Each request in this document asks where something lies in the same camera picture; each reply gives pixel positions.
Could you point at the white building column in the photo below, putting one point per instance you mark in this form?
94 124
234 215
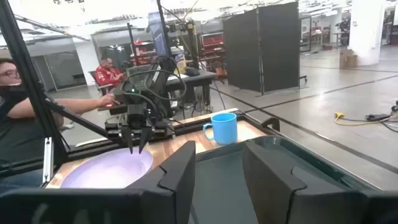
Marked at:
367 31

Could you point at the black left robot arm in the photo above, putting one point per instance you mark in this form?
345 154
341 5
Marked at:
155 77

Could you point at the yellow package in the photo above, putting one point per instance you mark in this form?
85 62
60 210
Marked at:
180 63

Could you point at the lavender plastic plate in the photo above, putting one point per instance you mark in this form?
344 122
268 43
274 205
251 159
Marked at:
105 171

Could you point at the black power adapter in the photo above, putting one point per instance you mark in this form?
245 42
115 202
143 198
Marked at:
377 117

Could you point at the brown cardboard box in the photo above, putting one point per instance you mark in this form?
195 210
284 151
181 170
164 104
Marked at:
348 60

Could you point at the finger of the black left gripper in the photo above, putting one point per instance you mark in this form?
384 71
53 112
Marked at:
128 137
145 137

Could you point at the blue monitor screen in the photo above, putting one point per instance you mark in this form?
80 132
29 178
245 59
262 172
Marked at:
160 43

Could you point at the black folding partition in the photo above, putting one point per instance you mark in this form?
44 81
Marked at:
273 46

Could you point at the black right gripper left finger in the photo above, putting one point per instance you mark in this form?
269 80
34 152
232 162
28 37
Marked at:
177 186

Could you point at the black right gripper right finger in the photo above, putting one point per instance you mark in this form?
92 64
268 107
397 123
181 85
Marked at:
267 186

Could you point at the shelf with red bins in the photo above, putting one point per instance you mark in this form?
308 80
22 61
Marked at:
213 42

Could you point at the blue plastic mug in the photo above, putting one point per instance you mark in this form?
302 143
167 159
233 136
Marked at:
224 129

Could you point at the silver metal bracket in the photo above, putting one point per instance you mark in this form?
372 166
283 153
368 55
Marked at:
48 161

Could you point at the person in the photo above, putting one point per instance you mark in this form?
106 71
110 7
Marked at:
21 137
107 76

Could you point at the black aluminium table frame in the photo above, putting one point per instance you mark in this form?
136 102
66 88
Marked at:
32 82

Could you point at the dark green plastic tray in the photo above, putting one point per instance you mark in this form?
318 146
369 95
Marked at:
217 186

